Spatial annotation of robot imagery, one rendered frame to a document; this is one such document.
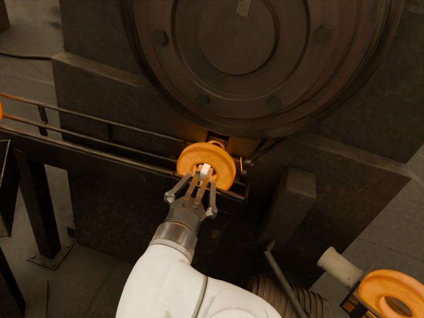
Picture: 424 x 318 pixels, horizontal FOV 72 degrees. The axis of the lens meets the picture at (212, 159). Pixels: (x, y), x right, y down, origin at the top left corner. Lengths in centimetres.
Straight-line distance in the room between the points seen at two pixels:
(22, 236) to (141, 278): 108
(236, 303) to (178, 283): 10
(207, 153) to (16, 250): 105
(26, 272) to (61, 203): 37
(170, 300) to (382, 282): 45
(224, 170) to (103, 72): 40
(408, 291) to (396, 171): 27
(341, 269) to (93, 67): 79
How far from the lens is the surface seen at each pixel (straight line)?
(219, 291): 55
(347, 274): 78
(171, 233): 58
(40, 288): 141
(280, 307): 86
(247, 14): 45
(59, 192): 170
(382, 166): 82
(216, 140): 82
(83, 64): 87
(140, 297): 52
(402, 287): 74
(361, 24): 54
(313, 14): 46
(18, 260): 150
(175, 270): 54
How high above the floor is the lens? 124
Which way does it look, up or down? 39 degrees down
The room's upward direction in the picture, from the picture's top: 16 degrees clockwise
